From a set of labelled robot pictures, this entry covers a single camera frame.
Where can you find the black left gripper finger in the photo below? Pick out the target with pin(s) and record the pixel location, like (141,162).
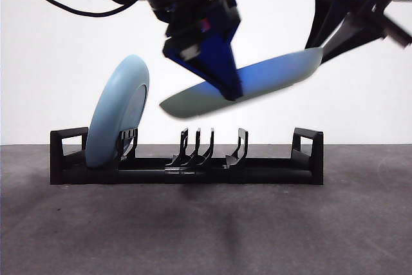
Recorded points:
(215,62)
(235,62)

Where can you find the blue round plate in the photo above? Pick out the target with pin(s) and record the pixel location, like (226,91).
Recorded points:
(109,117)

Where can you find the green round plate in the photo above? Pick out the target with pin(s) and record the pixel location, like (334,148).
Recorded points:
(273,75)

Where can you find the black plastic plate rack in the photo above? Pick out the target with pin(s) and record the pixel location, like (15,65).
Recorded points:
(257,175)

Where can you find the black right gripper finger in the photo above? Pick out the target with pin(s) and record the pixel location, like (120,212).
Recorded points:
(354,33)
(325,20)

